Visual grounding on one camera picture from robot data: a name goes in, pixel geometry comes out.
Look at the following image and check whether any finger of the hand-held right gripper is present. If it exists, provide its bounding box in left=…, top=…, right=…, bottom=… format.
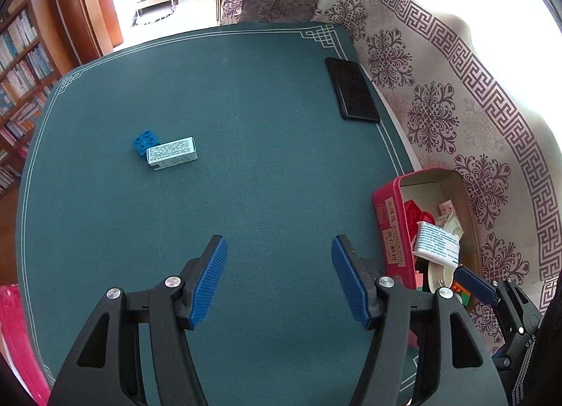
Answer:
left=453, top=265, right=545, bottom=345

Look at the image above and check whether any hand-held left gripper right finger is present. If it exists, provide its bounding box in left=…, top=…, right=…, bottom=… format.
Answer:
left=331, top=234, right=505, bottom=406

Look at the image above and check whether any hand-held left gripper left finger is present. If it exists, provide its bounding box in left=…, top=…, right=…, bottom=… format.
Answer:
left=47, top=234, right=229, bottom=406

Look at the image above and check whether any cream plastic cup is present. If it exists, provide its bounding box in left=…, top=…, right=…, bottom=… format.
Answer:
left=427, top=262, right=457, bottom=295

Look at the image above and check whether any white tissue pack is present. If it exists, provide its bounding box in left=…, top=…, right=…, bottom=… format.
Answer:
left=412, top=220, right=463, bottom=267

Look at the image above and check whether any red tin box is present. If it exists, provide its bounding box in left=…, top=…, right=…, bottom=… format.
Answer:
left=372, top=168, right=484, bottom=349

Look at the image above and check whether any red toy brick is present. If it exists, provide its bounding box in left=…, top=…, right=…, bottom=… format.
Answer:
left=403, top=199, right=437, bottom=224

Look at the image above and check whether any teal felt desktop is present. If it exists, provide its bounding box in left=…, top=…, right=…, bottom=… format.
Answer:
left=15, top=23, right=422, bottom=406

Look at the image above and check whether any pale dotted cardboard box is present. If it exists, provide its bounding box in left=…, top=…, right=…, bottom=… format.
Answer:
left=146, top=137, right=198, bottom=170

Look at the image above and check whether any blue toy brick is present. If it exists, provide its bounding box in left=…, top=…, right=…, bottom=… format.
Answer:
left=132, top=129, right=159, bottom=157

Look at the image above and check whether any black smartphone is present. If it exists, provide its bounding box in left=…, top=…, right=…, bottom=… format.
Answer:
left=325, top=57, right=381, bottom=124

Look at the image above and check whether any pink cloth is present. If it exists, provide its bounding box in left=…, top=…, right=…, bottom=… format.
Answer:
left=0, top=284, right=51, bottom=406

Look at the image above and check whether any patterned sofa cover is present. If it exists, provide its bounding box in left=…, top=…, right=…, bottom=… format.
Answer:
left=220, top=0, right=562, bottom=345

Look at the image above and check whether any wooden bookshelf with books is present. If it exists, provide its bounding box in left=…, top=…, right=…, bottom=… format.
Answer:
left=0, top=0, right=66, bottom=196

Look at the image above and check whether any wooden door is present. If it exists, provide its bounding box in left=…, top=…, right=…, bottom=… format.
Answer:
left=53, top=0, right=128, bottom=65

